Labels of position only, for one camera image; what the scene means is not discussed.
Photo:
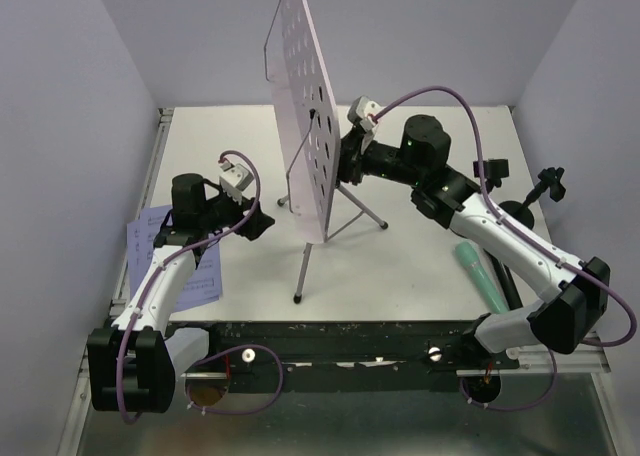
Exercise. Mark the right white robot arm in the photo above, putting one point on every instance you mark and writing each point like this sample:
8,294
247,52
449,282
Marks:
571,298

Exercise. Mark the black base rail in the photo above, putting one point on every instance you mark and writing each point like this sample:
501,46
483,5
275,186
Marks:
340,357

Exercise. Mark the green toy microphone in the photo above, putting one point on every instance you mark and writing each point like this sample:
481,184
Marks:
468,258

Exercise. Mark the black microphone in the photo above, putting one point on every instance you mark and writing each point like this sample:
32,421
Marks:
507,283

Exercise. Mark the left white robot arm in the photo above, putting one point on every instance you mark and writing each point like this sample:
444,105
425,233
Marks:
133,363

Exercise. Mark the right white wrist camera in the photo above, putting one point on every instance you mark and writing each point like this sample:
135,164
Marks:
361,114

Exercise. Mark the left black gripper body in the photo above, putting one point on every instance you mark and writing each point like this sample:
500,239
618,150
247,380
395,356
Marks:
249,227

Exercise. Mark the black microphone stand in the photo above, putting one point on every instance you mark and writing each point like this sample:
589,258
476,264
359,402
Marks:
492,172
549,181

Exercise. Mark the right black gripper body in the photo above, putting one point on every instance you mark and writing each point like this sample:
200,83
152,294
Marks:
357,162

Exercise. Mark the silver tripod music stand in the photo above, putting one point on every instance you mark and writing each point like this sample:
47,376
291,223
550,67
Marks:
309,135

